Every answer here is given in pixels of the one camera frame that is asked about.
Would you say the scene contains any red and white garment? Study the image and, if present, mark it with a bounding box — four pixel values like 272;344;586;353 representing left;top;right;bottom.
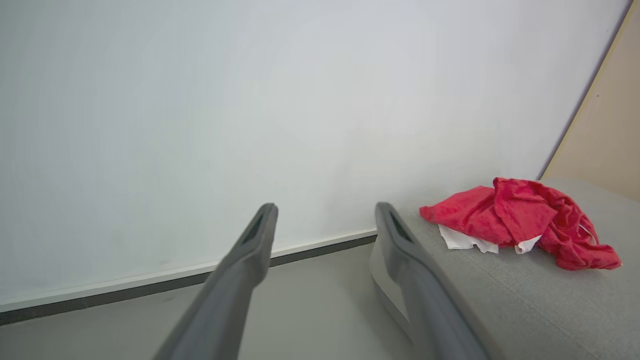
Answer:
419;176;623;272

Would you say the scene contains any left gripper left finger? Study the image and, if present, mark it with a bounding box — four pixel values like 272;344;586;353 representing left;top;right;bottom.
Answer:
152;202;279;360

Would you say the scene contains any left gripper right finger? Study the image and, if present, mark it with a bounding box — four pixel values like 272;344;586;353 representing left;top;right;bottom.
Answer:
375;201;491;360

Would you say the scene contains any grey fabric sofa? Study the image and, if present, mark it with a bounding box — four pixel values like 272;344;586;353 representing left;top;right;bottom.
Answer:
369;175;640;360

